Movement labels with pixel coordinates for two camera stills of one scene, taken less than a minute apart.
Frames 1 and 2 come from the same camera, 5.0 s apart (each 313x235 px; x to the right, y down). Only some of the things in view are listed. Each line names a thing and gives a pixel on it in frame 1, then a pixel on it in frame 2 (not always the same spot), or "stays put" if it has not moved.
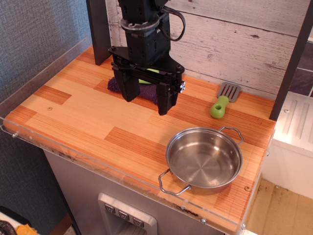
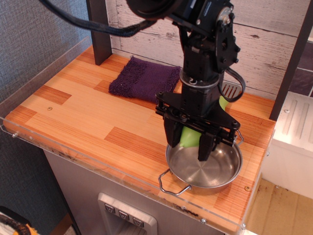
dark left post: (100, 31) stays put
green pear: (143, 82) → (189, 137)
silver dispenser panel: (116, 217) stays put
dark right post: (293, 63) stays put
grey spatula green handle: (227, 91) stays put
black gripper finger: (167, 95) → (208, 142)
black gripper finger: (129, 84) → (173, 130)
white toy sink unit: (289, 163) stays put
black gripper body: (166, 70) → (197, 105)
